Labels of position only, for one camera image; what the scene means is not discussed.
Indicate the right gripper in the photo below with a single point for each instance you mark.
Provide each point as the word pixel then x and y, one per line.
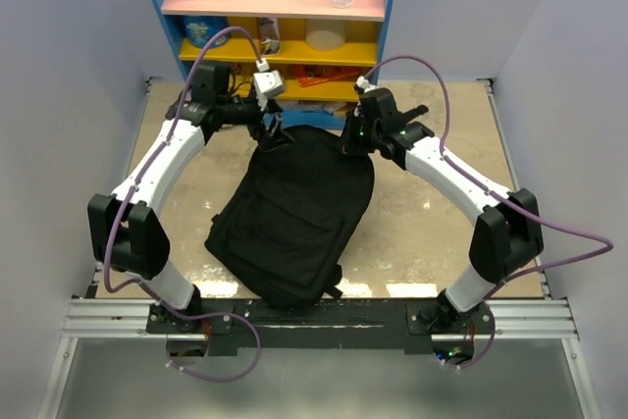
pixel 348 145

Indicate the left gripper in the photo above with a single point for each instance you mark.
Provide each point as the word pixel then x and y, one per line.
pixel 274 135

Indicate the black backpack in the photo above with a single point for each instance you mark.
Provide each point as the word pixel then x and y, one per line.
pixel 290 219

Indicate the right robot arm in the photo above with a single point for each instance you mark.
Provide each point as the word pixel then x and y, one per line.
pixel 505 236

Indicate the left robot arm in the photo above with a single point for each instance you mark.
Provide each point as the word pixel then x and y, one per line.
pixel 126 233

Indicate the yellow soap pack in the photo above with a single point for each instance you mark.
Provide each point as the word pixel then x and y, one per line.
pixel 343 110

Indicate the white wrapped packs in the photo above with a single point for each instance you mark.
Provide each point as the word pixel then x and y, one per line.
pixel 329 107

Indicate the orange snack box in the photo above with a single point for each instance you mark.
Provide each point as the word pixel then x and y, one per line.
pixel 311 75

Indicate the small carton box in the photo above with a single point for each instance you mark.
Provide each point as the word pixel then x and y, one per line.
pixel 269 35

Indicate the white round container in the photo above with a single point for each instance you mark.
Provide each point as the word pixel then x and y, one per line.
pixel 325 34

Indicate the blue shelf unit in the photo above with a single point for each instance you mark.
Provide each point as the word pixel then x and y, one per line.
pixel 367 23

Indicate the blue round can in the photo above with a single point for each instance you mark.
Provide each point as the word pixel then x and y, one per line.
pixel 199 29

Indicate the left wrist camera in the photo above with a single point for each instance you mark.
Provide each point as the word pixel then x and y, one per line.
pixel 267 83

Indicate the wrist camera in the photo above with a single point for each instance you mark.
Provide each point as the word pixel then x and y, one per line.
pixel 267 83
pixel 362 85

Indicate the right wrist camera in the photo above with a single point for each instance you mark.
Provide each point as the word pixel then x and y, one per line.
pixel 362 85

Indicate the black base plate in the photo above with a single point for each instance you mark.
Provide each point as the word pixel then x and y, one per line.
pixel 352 323

